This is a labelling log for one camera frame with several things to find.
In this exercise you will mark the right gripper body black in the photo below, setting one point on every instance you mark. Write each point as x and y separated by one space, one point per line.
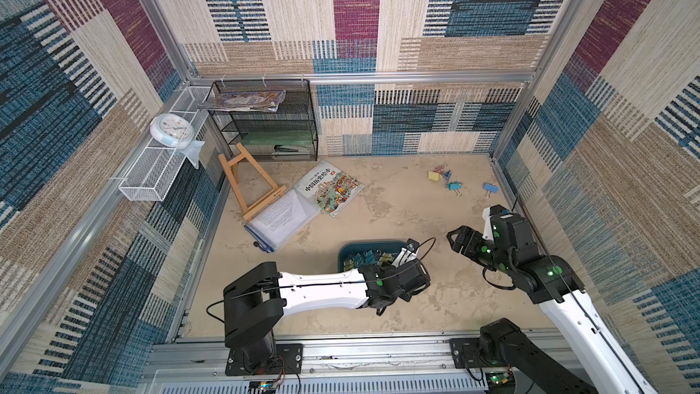
474 243

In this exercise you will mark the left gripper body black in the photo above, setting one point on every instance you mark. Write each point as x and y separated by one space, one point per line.
407 296

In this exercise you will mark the yellow binder clip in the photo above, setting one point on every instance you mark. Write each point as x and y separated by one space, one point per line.
434 177
387 258

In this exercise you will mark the teal binder clip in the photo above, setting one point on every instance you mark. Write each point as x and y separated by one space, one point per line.
455 187
371 257

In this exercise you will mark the yellow binder clip top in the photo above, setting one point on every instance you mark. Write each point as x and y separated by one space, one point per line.
434 177

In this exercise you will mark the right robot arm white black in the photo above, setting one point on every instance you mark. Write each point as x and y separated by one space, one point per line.
508 245

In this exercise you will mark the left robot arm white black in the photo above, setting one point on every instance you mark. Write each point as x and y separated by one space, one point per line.
255 302

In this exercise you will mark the teal plastic storage box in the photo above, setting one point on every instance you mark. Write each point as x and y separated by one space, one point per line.
356 254

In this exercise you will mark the colourful Chinese history picture book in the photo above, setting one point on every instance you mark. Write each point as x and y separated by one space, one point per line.
329 188

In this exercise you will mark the clear mesh document pouch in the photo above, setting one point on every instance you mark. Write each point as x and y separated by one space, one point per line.
272 228

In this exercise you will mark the wooden tabletop easel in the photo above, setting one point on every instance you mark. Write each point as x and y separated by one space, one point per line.
252 186

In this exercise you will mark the black stapler on shelf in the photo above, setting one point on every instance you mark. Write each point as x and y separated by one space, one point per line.
286 149

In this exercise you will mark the black mesh shelf rack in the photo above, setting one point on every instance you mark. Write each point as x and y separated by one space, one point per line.
294 123

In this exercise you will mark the magazine on rack top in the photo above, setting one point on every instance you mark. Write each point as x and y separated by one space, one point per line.
249 101

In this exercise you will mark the white round clock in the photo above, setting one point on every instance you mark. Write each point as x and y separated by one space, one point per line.
172 131

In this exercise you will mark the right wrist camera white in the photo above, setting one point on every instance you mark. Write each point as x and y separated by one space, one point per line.
488 227

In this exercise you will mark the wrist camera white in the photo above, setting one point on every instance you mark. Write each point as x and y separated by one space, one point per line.
407 253
488 227

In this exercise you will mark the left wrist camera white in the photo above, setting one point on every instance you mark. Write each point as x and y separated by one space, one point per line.
407 253

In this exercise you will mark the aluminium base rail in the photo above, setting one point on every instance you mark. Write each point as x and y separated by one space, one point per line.
348 363

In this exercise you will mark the white wire wall basket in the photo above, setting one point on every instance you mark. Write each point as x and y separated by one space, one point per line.
150 177

